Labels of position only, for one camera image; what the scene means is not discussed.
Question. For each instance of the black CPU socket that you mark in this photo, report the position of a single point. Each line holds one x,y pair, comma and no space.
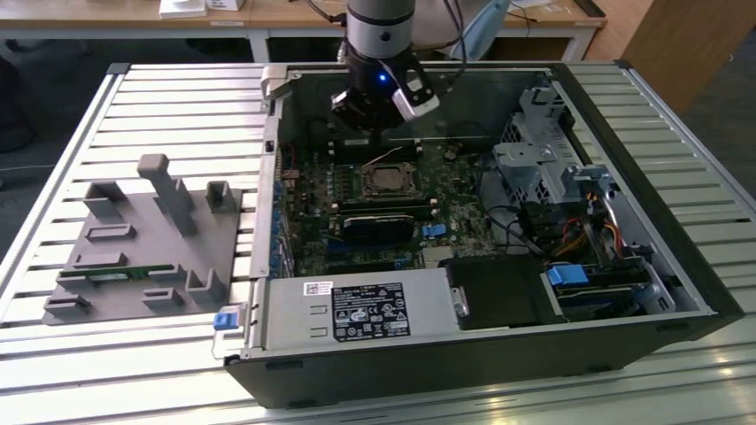
367,193

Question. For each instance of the silver chipset heatsink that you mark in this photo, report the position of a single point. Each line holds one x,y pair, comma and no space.
440,252

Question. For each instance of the black open PC case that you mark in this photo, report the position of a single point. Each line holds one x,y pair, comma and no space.
414,376

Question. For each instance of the black RAM slot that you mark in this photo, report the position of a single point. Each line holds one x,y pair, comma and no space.
384,203
355,149
348,157
384,210

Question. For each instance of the blue board connector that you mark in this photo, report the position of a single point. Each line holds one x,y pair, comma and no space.
432,230

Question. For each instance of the white paper sheet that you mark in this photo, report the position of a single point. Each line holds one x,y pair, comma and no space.
550,6

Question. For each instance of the silver square CPU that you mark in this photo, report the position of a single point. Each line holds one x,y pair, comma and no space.
392,179

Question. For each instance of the grey parts rack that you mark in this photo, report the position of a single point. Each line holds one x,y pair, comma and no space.
148,248

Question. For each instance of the white box with dark print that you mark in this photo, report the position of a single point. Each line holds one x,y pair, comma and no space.
227,4

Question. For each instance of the grey metal drive cage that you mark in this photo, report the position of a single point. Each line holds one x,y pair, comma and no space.
520,159

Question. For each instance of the blue case latch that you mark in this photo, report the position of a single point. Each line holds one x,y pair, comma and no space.
224,321

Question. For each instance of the green motherboard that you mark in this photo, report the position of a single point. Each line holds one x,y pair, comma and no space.
460,212

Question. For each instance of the grey power supply unit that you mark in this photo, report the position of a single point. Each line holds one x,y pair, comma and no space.
295,310

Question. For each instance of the wooden desk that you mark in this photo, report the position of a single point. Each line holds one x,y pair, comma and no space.
88,20

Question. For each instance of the green RAM stick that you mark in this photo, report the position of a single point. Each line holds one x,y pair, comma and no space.
139,271

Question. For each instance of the wooden cabinet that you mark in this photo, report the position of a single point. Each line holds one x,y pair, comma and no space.
679,44

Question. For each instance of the black graphics card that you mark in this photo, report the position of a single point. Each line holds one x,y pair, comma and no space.
378,228

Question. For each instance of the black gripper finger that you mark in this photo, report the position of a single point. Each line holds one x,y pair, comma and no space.
375,137

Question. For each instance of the hard disk in blue carrier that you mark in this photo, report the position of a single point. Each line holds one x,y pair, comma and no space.
567,275

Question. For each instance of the pale blue teach pendant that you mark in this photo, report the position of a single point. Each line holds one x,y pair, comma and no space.
484,31

